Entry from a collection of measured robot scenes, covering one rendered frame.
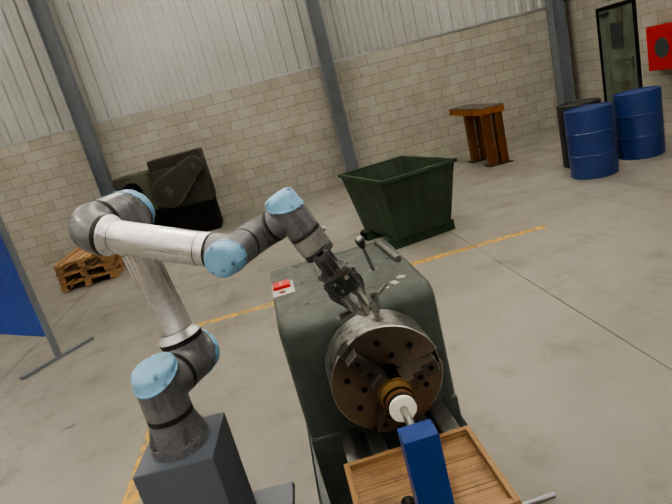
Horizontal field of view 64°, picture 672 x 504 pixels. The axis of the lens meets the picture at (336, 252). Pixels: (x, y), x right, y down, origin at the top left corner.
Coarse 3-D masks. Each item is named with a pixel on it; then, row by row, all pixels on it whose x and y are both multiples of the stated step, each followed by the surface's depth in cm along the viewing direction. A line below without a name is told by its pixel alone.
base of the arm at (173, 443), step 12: (192, 408) 135; (180, 420) 131; (192, 420) 133; (204, 420) 138; (156, 432) 130; (168, 432) 130; (180, 432) 130; (192, 432) 132; (204, 432) 135; (156, 444) 130; (168, 444) 130; (180, 444) 130; (192, 444) 131; (156, 456) 131; (168, 456) 130; (180, 456) 130
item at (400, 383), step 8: (384, 384) 136; (392, 384) 135; (400, 384) 134; (408, 384) 137; (384, 392) 134; (392, 392) 132; (400, 392) 131; (408, 392) 132; (384, 400) 134; (384, 408) 134
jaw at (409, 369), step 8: (432, 352) 146; (416, 360) 145; (424, 360) 143; (432, 360) 142; (400, 368) 144; (408, 368) 143; (416, 368) 141; (424, 368) 142; (432, 368) 142; (400, 376) 141; (408, 376) 139; (416, 376) 140; (424, 376) 140; (416, 384) 138
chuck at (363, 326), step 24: (360, 336) 141; (384, 336) 142; (408, 336) 143; (336, 360) 142; (384, 360) 144; (408, 360) 145; (336, 384) 144; (360, 384) 145; (432, 384) 148; (360, 408) 147
